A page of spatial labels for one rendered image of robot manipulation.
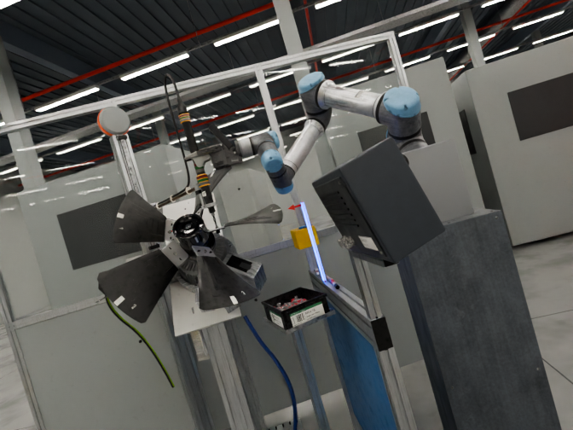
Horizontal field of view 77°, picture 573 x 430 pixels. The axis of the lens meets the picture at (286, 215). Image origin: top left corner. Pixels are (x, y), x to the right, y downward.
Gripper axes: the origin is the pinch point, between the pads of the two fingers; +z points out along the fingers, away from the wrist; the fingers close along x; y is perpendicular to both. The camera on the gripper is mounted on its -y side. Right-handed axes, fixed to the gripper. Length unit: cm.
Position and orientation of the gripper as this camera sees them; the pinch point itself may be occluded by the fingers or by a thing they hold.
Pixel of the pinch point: (188, 157)
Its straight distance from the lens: 144.8
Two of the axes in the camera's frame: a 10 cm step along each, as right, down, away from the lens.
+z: -9.5, 2.8, -1.1
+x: -1.1, 0.1, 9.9
